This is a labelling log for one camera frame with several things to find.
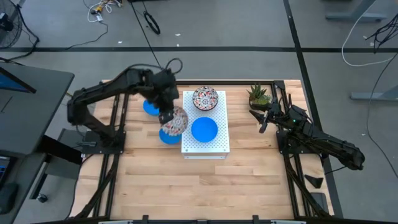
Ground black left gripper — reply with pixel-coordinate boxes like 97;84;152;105
148;68;180;125

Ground black desk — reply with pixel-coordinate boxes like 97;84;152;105
0;62;75;224

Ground small lit screen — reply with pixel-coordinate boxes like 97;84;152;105
0;155;12;187

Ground white cable bundle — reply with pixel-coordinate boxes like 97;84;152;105
86;0;123;23

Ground blue plastic mini bowl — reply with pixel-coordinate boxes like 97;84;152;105
159;129;182;146
190;116;219;144
142;99;160;117

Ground black rectangular pad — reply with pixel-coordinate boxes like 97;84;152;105
310;192;330;213

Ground black cable bundle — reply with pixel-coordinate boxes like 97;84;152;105
366;14;398;54

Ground floral patterned ceramic mini bowl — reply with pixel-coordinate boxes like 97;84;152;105
192;86;220;111
158;106;190;136

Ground long white floor cable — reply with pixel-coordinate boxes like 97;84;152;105
341;0;396;68

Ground black aluminium table frame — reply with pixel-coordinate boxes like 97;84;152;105
70;79;335;224

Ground black triangular bracket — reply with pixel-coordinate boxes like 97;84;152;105
303;174;324;189

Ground black power cable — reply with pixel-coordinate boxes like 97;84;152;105
65;21;109;50

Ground black desk leg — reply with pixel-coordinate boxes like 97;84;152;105
29;134;83;200

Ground black floor fan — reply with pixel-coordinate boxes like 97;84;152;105
0;0;23;49

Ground black rounded desk object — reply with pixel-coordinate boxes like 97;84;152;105
0;183;19;214

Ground monitor with blue screen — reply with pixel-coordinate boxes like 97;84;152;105
0;67;37;94

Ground black coiled cable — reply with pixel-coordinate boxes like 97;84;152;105
143;11;162;35

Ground thin black floor cable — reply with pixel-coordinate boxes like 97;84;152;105
366;52;398;179

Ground black fan cable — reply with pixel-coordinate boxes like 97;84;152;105
0;4;40;63

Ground grey desk foot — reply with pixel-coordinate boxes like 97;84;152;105
325;0;388;22
350;85;398;101

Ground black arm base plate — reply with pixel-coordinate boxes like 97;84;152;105
275;129;327;156
81;130;127;156

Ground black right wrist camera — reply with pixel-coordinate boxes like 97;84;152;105
287;104;307;121

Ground white perforated metal platform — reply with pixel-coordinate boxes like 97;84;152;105
181;90;231;160

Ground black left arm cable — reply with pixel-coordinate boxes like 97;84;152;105
124;57;183;76

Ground potted green succulent plant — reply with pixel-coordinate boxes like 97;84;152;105
246;83;273;112

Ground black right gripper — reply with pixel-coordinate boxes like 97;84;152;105
249;98;289;134

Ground long black floor cable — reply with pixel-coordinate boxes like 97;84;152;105
129;0;164;69

